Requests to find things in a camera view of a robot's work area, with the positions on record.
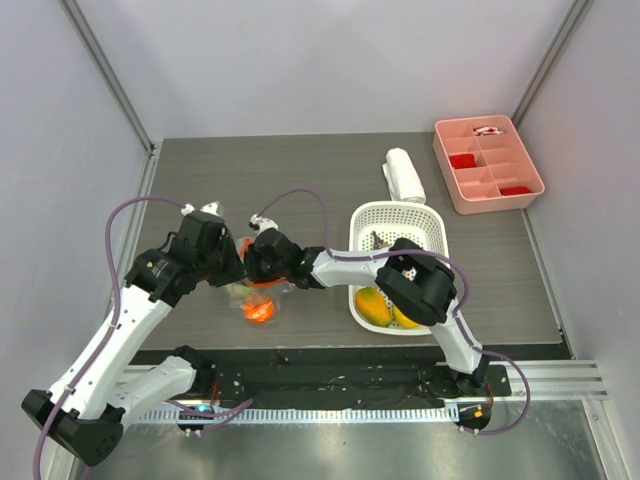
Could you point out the yellow green fake mango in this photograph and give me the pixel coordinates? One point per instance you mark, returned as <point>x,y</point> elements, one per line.
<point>372,306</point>

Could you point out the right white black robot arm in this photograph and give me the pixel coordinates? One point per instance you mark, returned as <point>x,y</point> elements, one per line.
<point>418,282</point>

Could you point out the rolled white towel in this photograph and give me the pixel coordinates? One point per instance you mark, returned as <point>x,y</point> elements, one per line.
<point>403,181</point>

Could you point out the yellow fake fruit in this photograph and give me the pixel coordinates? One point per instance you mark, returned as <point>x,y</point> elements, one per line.
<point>402,320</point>

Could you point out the red block in tray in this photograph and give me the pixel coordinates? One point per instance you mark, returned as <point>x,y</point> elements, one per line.
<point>463,161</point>
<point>515,190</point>

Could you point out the red white item in tray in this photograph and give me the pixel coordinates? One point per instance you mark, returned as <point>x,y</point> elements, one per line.
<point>487,130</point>

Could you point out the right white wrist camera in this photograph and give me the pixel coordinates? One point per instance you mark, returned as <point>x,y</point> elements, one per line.
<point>260,224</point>

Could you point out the clear zip top bag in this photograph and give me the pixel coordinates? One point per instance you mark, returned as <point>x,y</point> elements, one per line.
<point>276,293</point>

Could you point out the white slotted cable duct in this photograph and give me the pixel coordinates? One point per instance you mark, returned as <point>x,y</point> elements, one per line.
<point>168,414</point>

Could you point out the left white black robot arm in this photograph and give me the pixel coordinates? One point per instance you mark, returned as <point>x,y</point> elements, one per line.
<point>86,411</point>

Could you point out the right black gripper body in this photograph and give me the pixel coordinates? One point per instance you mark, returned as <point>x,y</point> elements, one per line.
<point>251,262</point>

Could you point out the pink divided organizer tray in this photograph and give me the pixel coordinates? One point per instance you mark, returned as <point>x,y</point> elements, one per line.
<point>502,160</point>

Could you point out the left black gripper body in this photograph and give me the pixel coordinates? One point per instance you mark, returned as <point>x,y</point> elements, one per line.
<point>222,266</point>

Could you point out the green fake vegetable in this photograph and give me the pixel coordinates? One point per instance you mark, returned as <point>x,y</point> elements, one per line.
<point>240,290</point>

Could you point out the orange fake fruit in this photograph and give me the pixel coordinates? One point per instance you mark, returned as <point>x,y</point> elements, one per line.
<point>259,309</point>

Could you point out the brown fake grape bunch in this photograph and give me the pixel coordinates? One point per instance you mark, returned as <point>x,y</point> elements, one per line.
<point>378,242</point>

